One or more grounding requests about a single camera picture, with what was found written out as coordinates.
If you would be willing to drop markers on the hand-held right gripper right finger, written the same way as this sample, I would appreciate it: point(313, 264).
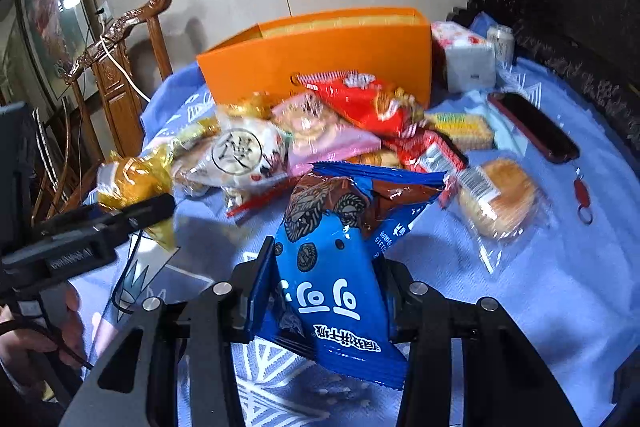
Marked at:
point(400, 307)

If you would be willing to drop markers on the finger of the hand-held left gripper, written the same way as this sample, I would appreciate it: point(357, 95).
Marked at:
point(145, 212)

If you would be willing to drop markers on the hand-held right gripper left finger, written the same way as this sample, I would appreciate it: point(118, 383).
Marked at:
point(261, 292)

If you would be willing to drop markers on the yellow bread packet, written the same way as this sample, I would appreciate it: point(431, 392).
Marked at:
point(130, 179)

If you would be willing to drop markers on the yellow green wafer packet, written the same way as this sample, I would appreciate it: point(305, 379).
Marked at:
point(462, 129)

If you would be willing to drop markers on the orange cardboard box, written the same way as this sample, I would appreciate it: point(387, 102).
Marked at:
point(320, 67)

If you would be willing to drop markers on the person's left hand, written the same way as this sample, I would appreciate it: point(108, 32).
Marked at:
point(73, 322)

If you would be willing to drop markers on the blue brown cookie packet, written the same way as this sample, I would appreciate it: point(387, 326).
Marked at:
point(370, 202)

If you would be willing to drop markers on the white round-print bun packet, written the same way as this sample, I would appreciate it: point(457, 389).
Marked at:
point(240, 157)

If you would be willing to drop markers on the carved wooden chair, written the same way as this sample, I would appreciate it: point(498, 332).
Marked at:
point(120, 72)

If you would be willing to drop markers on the round bread clear packet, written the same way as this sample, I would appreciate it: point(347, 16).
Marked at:
point(497, 197)

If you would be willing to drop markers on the golden snack packet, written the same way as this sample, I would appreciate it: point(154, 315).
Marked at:
point(250, 104)

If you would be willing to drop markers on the red barcode snack packet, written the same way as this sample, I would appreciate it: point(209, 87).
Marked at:
point(430, 154)

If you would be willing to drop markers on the blue printed tablecloth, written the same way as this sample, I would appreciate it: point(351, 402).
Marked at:
point(560, 297)

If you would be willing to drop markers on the pink snack packet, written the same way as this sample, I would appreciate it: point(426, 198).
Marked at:
point(325, 137)

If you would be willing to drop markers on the red key tag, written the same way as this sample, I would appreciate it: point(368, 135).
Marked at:
point(581, 197)

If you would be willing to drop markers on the white red tissue pack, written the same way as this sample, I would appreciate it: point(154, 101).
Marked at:
point(465, 57)

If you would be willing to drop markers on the white drink can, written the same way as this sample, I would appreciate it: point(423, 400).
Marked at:
point(501, 44)

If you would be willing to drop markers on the wall socket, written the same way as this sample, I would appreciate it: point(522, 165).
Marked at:
point(103, 11)

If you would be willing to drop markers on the framed wall picture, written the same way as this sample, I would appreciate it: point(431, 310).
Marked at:
point(50, 7)

